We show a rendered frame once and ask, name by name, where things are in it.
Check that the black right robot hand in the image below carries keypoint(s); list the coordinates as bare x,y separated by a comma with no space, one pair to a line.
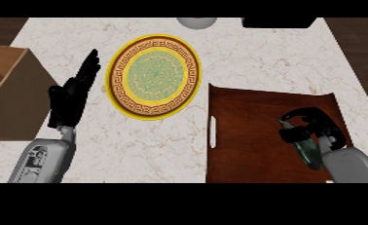
311,126

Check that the grey round object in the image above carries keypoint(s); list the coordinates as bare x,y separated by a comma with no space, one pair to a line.
197,22

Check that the yellow green patterned plate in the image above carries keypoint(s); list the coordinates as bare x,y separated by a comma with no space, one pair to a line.
155,77

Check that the black appliance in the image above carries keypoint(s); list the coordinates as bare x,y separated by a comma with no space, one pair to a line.
279,22

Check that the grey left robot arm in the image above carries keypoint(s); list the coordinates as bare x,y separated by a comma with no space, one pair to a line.
42,162

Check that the brown wooden tray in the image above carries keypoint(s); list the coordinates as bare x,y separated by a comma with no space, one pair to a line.
267,134

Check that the brown wooden box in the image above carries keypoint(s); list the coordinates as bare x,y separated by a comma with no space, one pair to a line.
23,95

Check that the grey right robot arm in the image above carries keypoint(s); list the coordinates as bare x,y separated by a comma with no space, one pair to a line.
347,163

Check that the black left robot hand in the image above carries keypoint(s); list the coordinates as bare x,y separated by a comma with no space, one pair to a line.
72,96

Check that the dark green eggplant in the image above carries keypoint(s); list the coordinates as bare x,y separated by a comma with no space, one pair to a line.
308,153

